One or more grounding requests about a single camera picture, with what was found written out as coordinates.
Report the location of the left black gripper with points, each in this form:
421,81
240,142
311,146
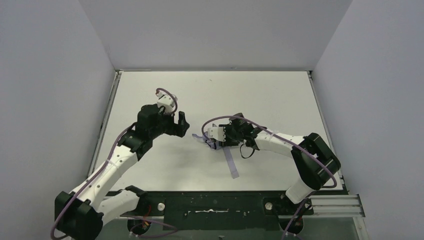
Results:
175,124

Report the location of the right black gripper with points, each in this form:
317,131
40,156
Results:
227,135

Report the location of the black and lavender folding umbrella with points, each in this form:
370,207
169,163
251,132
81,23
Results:
227,153

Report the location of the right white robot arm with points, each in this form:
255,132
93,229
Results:
315,162

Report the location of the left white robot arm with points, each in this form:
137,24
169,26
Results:
82,213

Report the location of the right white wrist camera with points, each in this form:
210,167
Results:
217,133

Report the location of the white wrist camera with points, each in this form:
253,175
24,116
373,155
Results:
169,102
217,133

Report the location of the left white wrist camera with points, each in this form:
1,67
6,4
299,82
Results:
169,102

